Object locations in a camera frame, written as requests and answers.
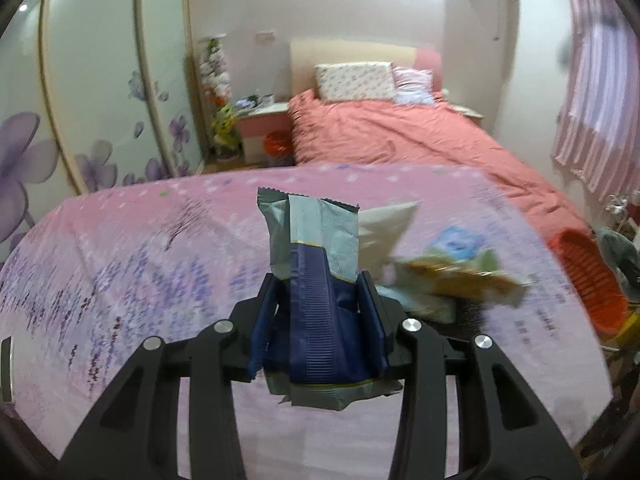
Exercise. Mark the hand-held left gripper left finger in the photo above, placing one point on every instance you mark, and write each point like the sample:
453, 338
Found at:
261, 330

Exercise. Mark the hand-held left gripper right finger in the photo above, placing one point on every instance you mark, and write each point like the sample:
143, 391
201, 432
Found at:
372, 317

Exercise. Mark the blue grey snack packet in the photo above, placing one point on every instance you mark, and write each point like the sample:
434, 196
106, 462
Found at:
310, 240

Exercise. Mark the red plastic basket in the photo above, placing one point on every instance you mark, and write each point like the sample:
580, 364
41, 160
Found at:
585, 270

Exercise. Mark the pale blue packet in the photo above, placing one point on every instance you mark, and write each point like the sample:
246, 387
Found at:
425, 306

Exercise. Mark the yellow snack packet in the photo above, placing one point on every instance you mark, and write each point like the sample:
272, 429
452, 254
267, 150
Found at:
465, 282

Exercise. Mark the blue white packet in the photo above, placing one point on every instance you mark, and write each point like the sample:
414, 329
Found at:
457, 242

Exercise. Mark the pink floral tablecloth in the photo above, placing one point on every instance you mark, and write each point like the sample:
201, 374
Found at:
150, 260

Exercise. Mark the salmon bed quilt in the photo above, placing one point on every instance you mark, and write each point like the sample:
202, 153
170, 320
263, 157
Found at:
400, 135

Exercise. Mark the red bag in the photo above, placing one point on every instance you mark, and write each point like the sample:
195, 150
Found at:
277, 142

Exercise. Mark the white floral pillow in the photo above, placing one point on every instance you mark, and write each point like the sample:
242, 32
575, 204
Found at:
355, 82

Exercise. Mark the pink striped pillow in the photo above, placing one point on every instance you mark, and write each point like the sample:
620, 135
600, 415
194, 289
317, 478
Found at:
412, 85

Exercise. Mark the grey green cloth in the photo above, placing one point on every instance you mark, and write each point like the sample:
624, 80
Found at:
615, 255

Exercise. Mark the plush toy bouquet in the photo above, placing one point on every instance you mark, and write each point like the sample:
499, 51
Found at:
217, 80

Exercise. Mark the beige pink headboard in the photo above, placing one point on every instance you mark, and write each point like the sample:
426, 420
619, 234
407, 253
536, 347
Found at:
350, 52

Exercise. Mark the floral sliding door wardrobe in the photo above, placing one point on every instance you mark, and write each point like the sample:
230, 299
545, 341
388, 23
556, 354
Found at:
90, 60

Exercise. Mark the pink striped curtain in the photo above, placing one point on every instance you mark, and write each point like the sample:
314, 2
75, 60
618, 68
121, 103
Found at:
595, 85

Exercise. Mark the white wall socket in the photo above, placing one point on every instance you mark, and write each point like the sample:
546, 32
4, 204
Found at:
265, 37

